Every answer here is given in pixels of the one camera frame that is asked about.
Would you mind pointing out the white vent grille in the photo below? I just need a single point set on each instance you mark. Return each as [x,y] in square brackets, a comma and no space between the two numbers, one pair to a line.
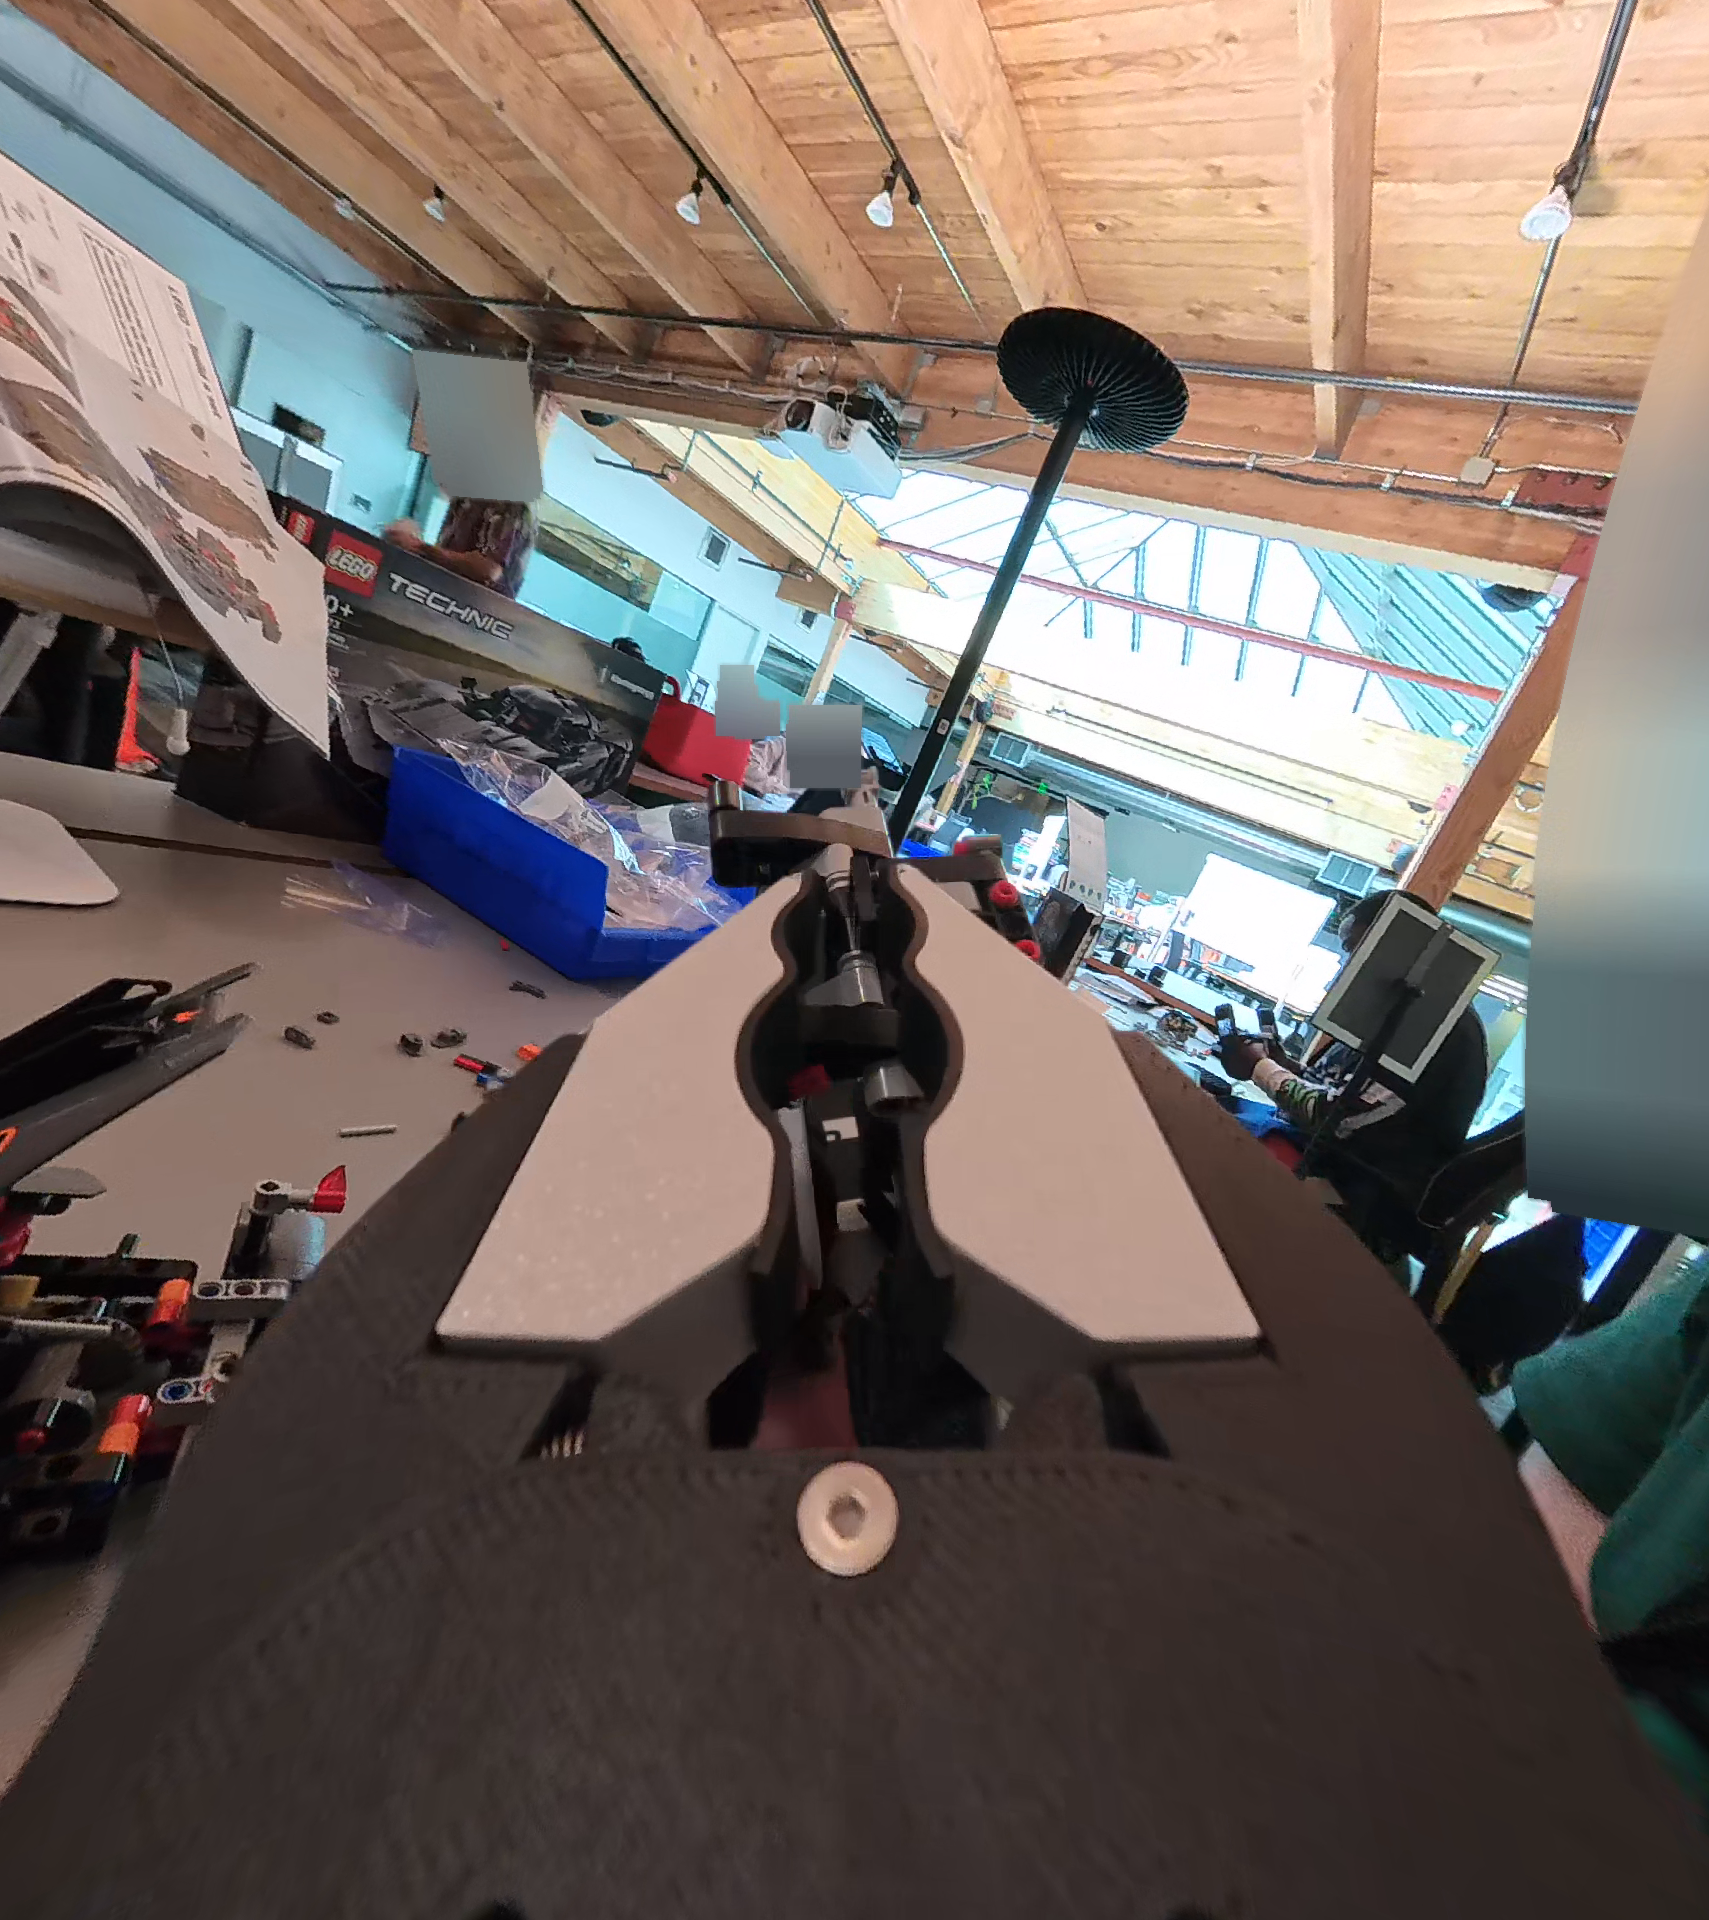
[1342,875]

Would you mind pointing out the black office chair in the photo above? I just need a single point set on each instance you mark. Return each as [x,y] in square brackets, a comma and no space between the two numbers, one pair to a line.
[1521,1289]

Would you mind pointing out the white ceiling projector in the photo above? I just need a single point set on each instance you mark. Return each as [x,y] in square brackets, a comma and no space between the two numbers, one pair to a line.
[839,443]

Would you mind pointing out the black lego panels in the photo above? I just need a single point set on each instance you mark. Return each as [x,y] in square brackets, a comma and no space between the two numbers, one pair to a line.
[32,1111]

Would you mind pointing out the blue plastic bin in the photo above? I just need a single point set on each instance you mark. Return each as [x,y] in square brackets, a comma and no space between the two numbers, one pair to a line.
[496,882]

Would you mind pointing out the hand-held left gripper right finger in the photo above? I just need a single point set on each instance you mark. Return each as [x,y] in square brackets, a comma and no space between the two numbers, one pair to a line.
[1078,1187]

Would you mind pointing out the partly built lego model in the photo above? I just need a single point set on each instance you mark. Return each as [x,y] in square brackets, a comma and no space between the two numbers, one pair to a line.
[49,1355]

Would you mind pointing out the scattered small lego pieces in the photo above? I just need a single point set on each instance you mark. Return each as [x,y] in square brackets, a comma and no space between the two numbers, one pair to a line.
[299,1036]

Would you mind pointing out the clear plastic bag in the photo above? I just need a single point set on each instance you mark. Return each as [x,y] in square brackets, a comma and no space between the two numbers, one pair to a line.
[359,900]

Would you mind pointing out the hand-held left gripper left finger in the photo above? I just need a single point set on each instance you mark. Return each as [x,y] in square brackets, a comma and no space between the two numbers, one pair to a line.
[615,1187]

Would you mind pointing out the white screen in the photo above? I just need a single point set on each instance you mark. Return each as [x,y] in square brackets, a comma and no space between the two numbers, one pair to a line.
[1253,919]

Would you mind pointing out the black grey lego sub-assembly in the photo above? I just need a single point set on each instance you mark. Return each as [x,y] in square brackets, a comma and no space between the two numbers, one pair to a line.
[776,842]

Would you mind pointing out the clear plastic bags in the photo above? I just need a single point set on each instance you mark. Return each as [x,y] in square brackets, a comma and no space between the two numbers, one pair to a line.
[558,794]

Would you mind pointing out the open instruction booklet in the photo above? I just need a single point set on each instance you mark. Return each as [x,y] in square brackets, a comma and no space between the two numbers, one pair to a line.
[91,344]

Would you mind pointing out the black pole with disc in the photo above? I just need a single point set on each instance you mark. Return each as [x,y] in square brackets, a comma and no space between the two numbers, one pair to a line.
[1100,383]

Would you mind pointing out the dark lego set box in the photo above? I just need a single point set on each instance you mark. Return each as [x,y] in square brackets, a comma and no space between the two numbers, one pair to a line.
[496,633]

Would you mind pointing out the red bin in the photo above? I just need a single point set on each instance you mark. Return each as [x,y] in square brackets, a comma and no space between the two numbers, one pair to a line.
[673,744]

